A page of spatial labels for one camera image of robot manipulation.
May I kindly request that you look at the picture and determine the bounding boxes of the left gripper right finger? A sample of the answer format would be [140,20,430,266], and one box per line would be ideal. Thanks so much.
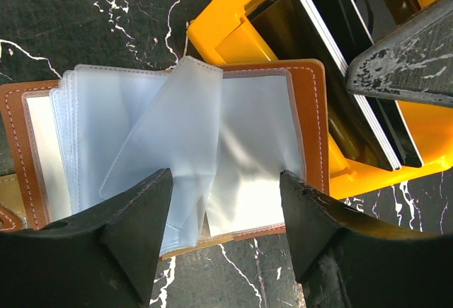
[280,170,452,307]

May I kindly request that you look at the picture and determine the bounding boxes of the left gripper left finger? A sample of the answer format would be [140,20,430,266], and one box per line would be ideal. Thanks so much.
[1,169,173,307]

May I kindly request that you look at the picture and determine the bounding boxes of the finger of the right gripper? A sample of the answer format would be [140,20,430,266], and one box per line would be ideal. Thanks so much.
[347,0,452,108]

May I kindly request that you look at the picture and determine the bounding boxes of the brown leather card holder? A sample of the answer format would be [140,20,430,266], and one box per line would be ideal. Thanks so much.
[1,57,329,257]

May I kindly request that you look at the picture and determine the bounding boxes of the small orange plastic bin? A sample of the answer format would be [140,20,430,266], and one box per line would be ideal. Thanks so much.
[187,0,452,199]

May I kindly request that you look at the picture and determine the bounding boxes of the black credit card in bin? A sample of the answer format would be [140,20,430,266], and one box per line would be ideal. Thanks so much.
[253,0,425,169]

